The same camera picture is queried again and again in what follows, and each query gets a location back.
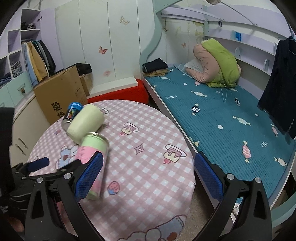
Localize teal bunk bed frame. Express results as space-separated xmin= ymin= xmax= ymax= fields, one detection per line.
xmin=138 ymin=0 xmax=296 ymax=232

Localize white low cabinet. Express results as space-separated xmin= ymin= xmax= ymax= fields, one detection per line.
xmin=10 ymin=93 xmax=50 ymax=166

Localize folded dark clothes pile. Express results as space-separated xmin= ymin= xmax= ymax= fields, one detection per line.
xmin=142 ymin=58 xmax=169 ymax=77

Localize red bench with white top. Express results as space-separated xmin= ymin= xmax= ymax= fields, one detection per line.
xmin=88 ymin=79 xmax=149 ymax=104

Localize teal candy-print mattress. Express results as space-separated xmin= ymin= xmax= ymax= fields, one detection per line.
xmin=147 ymin=67 xmax=295 ymax=196

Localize green and pink rolled quilt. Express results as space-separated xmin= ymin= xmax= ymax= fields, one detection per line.
xmin=184 ymin=38 xmax=241 ymax=88

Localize pink checkered tablecloth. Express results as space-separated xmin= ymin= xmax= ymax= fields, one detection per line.
xmin=27 ymin=99 xmax=197 ymax=241

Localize blue battery-print can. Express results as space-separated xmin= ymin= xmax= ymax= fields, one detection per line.
xmin=61 ymin=102 xmax=83 ymax=132

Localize cream white cup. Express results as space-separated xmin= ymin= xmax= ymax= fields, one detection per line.
xmin=67 ymin=104 xmax=105 ymax=145

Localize dark hanging garment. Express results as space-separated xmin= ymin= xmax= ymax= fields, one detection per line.
xmin=258 ymin=37 xmax=295 ymax=138

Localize hanging clothes row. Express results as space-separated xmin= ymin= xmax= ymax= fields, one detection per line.
xmin=22 ymin=40 xmax=56 ymax=88

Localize large cardboard box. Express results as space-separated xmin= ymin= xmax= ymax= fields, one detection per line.
xmin=34 ymin=66 xmax=88 ymax=124

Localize purple stair shelf cabinet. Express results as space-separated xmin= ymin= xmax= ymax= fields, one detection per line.
xmin=1 ymin=7 xmax=64 ymax=108

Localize person's hand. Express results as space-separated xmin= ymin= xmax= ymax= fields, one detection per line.
xmin=8 ymin=217 xmax=24 ymax=233

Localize white pillow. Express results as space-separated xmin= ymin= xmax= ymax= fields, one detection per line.
xmin=184 ymin=58 xmax=204 ymax=73

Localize black clothes on box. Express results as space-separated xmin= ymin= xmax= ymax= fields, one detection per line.
xmin=69 ymin=63 xmax=92 ymax=76

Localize small blue box on shelf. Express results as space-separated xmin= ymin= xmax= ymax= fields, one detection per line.
xmin=235 ymin=32 xmax=241 ymax=42

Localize green pink labelled tin can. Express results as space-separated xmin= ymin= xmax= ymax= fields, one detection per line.
xmin=75 ymin=132 xmax=109 ymax=200

